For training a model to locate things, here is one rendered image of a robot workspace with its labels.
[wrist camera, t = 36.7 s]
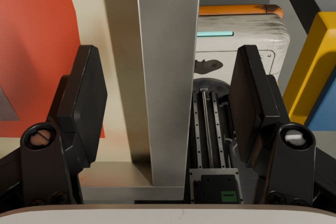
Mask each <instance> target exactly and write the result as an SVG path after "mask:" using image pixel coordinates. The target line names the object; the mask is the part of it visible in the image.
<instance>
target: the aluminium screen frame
mask: <svg viewBox="0 0 336 224"><path fill-rule="evenodd" d="M137 7H138V18H139V30H140V42H141V54H142V66H143V77H144V89H145V101H146V113H147V125H148V136H149V148H150V160H151V161H94V162H92V163H91V164H90V168H83V170H82V171H81V172H80V173H78V177H79V182H80V187H81V192H82V197H83V200H156V201H182V200H183V199H184V190H185V178H186V165H187V153H188V141H189V129H190V117H191V105H192V92H193V80H194V68H195V56H196V44H197V32H198V19H199V7H200V0H137Z"/></svg>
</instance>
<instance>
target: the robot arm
mask: <svg viewBox="0 0 336 224"><path fill-rule="evenodd" d="M107 97H108V92H107V88H106V83H105V78H104V73H103V68H102V64H101V59H100V54H99V49H98V48H97V47H95V46H94V45H92V44H81V45H80V46H79V47H78V50H77V53H76V57H75V60H74V63H73V66H72V69H71V72H70V74H64V75H63V76H62V77H61V78H60V81H59V84H58V87H57V90H56V92H55V95H54V98H53V101H52V104H51V106H50V109H49V112H48V115H47V118H46V121H45V122H39V123H36V124H34V125H32V126H30V127H29V128H27V129H26V130H25V131H24V133H23V134H22V135H21V138H20V147H19V148H17V149H15V150H14V151H12V152H11V153H9V154H7V155H6V156H4V157H3V158H1V159H0V224H336V159H335V158H333V157H332V156H330V155H329V154H327V153H325V152H324V151H322V150H321V149H319V148H317V147H316V138H315V135H314V134H313V133H312V131H311V130H310V129H309V128H307V127H306V126H304V125H302V124H300V123H297V122H291V121H290V118H289V115H288V112H287V109H286V106H285V104H284V101H283V98H282V95H281V92H280V89H279V87H278V84H277V81H276V78H275V77H274V76H273V75H272V74H266V72H265V69H264V66H263V63H262V60H261V57H260V53H259V50H258V47H257V46H256V45H255V44H244V45H242V46H241V47H239V48H238V49H237V54H236V59H235V64H234V68H233V73H232V78H231V83H230V88H229V92H228V98H229V103H230V109H231V114H232V120H233V125H234V130H235V136H236V141H237V146H238V151H239V157H240V160H241V162H243V163H245V166H246V168H252V169H253V170H254V171H255V172H256V173H257V174H258V175H257V180H256V185H255V190H254V195H253V200H252V204H84V200H83V195H82V190H81V185H80V180H79V175H78V174H79V173H80V172H81V171H82V170H83V169H84V168H90V166H91V163H93V162H95V160H96V157H97V152H98V146H99V141H100V135H101V130H102V125H103V120H104V114H105V109H106V103H107Z"/></svg>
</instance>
